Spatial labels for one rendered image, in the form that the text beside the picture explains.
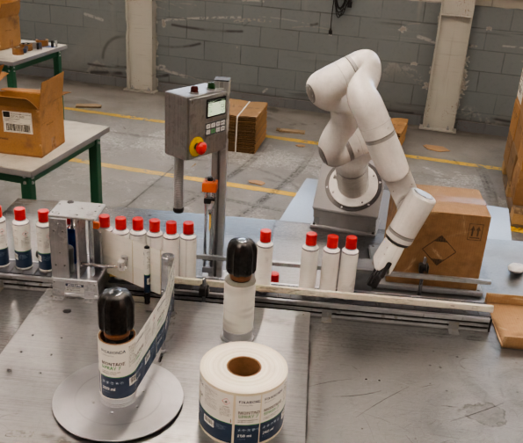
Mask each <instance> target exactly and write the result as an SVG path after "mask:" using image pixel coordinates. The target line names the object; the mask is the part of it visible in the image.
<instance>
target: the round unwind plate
mask: <svg viewBox="0 0 523 443"><path fill-rule="evenodd" d="M137 392H138V396H137V398H136V400H135V401H134V402H133V403H132V404H130V405H128V406H126V407H122V408H112V407H108V406H106V405H104V404H102V403H101V401H100V399H99V394H100V392H99V370H98V362H97V363H94V364H91V365H89V366H86V367H83V368H81V369H79V370H77V371H75V372H74V373H73V374H71V375H70V376H68V377H67V378H66V379H65V380H64V381H63V382H62V383H61V384H60V385H59V386H58V388H57V389H56V391H55V393H54V396H53V401H52V409H53V413H54V416H55V418H56V420H57V421H58V423H59V424H60V425H61V426H62V427H63V428H65V429H66V430H67V431H69V432H71V433H73V434H75V435H76V436H79V437H81V438H84V439H90V440H95V441H103V442H119V441H127V440H132V439H139V438H141V437H144V436H147V435H150V434H151V433H153V432H156V431H158V430H160V429H162V428H163V427H165V426H166V425H167V424H169V423H170V421H171V420H172V419H173V418H174V417H176V416H177V414H178V412H179V410H180V408H181V406H182V403H183V389H182V387H181V384H180V382H179V381H178V379H177V378H176V377H175V376H174V375H173V374H172V373H171V372H170V371H168V370H167V369H165V368H163V367H160V366H158V365H156V364H154V363H152V364H151V366H150V367H149V370H148V372H147V373H146V374H145V376H144V377H143V379H142V382H141V383H140V385H139V387H138V388H137Z"/></svg>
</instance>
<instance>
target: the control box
mask: <svg viewBox="0 0 523 443"><path fill-rule="evenodd" d="M196 85H197V86H198V88H199V94H191V93H190V90H191V87H192V86H188V87H184V88H179V89H175V90H170V91H166V92H165V139H164V152H165V154H168V155H171V156H174V157H177V158H180V159H183V160H185V161H188V160H191V159H194V158H197V157H200V156H204V155H207V154H211V153H214V152H216V151H219V150H222V149H225V148H226V131H227V109H228V92H227V91H226V90H225V89H223V88H220V89H219V88H215V91H208V90H207V84H206V83H204V84H196ZM222 96H227V97H226V114H223V115H219V116H215V117H212V118H209V119H207V99H211V98H218V97H222ZM222 119H226V129H225V131H223V132H220V133H217V134H211V135H209V136H205V125H206V123H209V122H213V121H217V120H222ZM199 142H205V143H206V145H207V151H206V152H205V153H204V154H203V155H199V154H198V153H197V152H196V150H195V149H194V145H195V144H196V143H199Z"/></svg>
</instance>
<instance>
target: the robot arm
mask: <svg viewBox="0 0 523 443"><path fill-rule="evenodd" d="M380 79H381V62H380V58H379V57H378V55H377V54H376V53H375V52H374V51H372V50H369V49H361V50H358V51H355V52H353V53H351V54H349V55H347V56H345V57H343V58H341V59H339V60H337V61H335V62H333V63H331V64H329V65H327V66H325V67H324V68H322V69H319V70H318V71H316V72H315V73H313V74H312V75H311V76H310V77H309V79H308V81H307V83H306V92H307V94H308V97H309V100H310V101H311V102H312V103H313V104H314V105H315V106H317V107H318V108H320V109H322V110H325V111H328V112H331V119H330V121H329V122H328V124H327V126H326V127H325V129H324V130H323V132H322V134H321V137H320V139H319V143H318V152H319V156H320V157H321V159H322V160H323V162H324V163H325V164H326V165H328V166H330V167H336V169H335V170H334V171H333V172H332V174H331V177H330V181H329V189H330V193H331V196H332V197H333V199H334V200H335V201H336V202H338V203H339V204H341V205H343V206H346V207H361V206H363V205H366V204H367V203H368V202H369V201H370V200H371V199H372V198H373V197H374V196H375V194H376V193H377V189H378V179H377V177H376V174H375V173H374V171H373V170H372V169H371V168H370V167H369V166H368V163H369V162H370V161H371V160H373V162H374V165H375V168H376V170H377V171H378V173H379V175H380V177H381V179H382V180H384V182H385V184H386V186H387V188H388V189H389V191H390V194H391V196H392V198H393V200H394V202H395V204H396V208H397V212H396V215H395V217H394V218H393V220H392V222H391V223H390V224H389V227H388V229H387V230H386V233H387V234H386V237H385V238H384V240H383V241H382V243H381V245H380V246H379V248H378V250H377V251H376V253H375V254H374V269H373V272H372V273H371V275H370V277H369V278H368V280H367V285H368V286H370V287H373V288H377V286H378V284H379V283H380V281H381V279H383V278H384V276H385V274H386V273H387V275H390V274H391V273H392V271H393V269H394V268H395V266H396V263H397V261H398V260H399V258H400V257H401V255H402V253H403V249H404V248H408V247H409V246H410V245H411V244H412V243H413V241H414V239H415V237H416V236H417V234H418V232H419V230H420V229H421V228H422V226H423V224H424V223H425V220H426V218H427V217H428V215H429V213H431V211H432V209H433V207H434V205H435V203H436V200H435V199H434V198H433V196H432V195H430V194H429V193H427V192H425V191H423V190H421V189H418V188H417V187H416V184H415V181H414V178H413V177H412V174H411V171H410V167H409V165H408V163H407V160H406V157H405V154H404V153H403V149H402V146H401V143H400V142H399V139H398V137H397V134H396V131H395V129H394V126H393V124H392V121H391V119H390V117H389V114H388V111H387V109H386V106H385V105H384V103H383V100H382V98H381V95H380V94H379V92H378V91H377V90H376V88H377V86H378V84H379V82H380Z"/></svg>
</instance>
